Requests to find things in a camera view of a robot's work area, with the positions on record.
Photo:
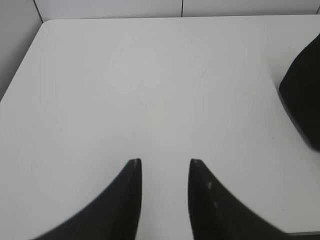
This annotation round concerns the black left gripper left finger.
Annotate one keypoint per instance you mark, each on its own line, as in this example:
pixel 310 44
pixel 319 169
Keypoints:
pixel 113 215

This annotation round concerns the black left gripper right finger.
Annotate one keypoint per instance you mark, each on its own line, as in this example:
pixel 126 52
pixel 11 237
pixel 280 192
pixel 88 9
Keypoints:
pixel 215 214

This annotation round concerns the black canvas tote bag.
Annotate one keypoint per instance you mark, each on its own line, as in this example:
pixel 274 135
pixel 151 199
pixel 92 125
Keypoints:
pixel 300 91

